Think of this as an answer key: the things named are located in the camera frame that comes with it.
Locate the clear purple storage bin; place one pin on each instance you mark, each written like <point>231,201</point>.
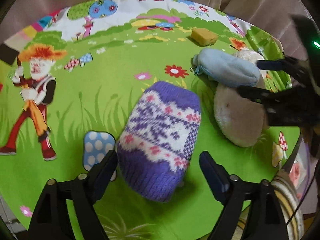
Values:
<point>298,166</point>

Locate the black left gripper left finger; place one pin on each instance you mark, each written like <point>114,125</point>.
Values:
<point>87,189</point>

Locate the yellow sponge block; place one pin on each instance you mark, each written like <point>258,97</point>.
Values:
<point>204,37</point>

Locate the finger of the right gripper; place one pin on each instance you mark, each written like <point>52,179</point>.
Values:
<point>272,102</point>
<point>286,64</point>

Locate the purple white knitted hat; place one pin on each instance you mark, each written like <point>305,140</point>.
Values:
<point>156,145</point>

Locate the green cartoon play mat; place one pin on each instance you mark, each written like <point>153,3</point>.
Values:
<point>114,50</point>

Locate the striped beige rug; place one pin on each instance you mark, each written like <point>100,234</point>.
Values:
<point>286,194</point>

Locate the light blue fleece pouch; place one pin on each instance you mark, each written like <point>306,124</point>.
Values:
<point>225,68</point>

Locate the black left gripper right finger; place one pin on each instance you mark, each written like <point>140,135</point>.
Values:
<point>226,191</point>

